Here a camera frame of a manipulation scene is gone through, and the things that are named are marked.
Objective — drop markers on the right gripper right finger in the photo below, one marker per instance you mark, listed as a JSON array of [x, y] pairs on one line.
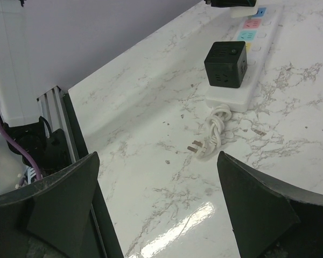
[[269, 217]]

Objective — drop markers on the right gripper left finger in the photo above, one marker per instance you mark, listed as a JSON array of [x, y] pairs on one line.
[[45, 210]]

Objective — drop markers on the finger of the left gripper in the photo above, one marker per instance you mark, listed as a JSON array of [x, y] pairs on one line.
[[231, 3]]

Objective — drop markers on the white cube charger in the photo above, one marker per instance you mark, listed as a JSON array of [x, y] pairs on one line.
[[242, 11]]

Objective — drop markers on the black cube plug adapter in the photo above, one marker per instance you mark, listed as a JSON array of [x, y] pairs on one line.
[[226, 64]]

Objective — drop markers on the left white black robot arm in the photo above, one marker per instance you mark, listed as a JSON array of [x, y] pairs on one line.
[[22, 123]]

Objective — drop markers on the white power strip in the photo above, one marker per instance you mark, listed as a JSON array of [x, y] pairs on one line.
[[258, 32]]

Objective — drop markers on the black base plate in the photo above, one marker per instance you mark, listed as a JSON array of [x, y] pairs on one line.
[[99, 238]]

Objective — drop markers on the aluminium front rail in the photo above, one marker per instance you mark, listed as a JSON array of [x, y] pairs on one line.
[[53, 109]]

